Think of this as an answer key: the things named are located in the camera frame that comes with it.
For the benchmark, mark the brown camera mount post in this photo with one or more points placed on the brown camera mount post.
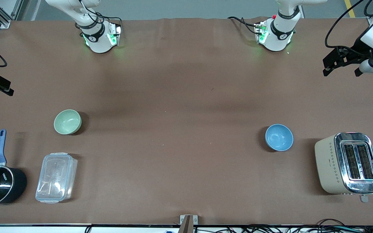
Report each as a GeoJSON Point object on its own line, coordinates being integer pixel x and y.
{"type": "Point", "coordinates": [186, 227]}

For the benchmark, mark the beige chrome toaster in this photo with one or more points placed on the beige chrome toaster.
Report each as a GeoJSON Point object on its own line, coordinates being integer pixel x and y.
{"type": "Point", "coordinates": [329, 165]}

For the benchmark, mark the green bowl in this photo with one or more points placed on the green bowl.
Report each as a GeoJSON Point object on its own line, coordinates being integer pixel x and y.
{"type": "Point", "coordinates": [67, 121]}

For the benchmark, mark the blue bowl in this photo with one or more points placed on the blue bowl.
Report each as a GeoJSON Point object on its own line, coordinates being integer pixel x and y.
{"type": "Point", "coordinates": [279, 137]}

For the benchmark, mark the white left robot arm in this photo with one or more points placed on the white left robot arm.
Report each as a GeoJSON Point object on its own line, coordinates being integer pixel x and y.
{"type": "Point", "coordinates": [277, 42]}

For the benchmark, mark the small aluminium frame piece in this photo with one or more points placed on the small aluminium frame piece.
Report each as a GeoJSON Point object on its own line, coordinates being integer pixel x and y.
{"type": "Point", "coordinates": [372, 21]}

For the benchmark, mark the metal base connector plate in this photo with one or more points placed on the metal base connector plate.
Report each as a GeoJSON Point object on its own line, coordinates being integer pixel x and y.
{"type": "Point", "coordinates": [115, 34]}
{"type": "Point", "coordinates": [261, 32]}

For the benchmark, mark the clear plastic food container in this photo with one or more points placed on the clear plastic food container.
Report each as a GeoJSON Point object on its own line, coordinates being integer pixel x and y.
{"type": "Point", "coordinates": [56, 177]}

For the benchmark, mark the brown table cover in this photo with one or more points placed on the brown table cover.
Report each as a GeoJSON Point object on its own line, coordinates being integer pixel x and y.
{"type": "Point", "coordinates": [186, 81]}

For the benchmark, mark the grey metal camera bracket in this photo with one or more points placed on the grey metal camera bracket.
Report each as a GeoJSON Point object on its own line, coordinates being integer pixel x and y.
{"type": "Point", "coordinates": [195, 220]}

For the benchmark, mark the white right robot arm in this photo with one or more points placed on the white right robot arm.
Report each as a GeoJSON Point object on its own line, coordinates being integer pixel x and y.
{"type": "Point", "coordinates": [99, 45]}

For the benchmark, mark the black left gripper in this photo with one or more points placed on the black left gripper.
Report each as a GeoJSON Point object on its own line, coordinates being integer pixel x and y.
{"type": "Point", "coordinates": [356, 49]}

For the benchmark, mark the aluminium frame profile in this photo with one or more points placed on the aluminium frame profile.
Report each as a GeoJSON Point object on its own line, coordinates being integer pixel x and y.
{"type": "Point", "coordinates": [5, 23]}

